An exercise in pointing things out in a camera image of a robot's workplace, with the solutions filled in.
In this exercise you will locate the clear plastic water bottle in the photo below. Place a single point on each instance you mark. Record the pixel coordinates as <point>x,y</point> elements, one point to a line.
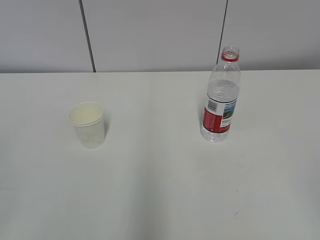
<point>222,94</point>

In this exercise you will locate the white paper cup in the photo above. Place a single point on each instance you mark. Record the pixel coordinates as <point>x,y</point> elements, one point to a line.
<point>87,119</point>

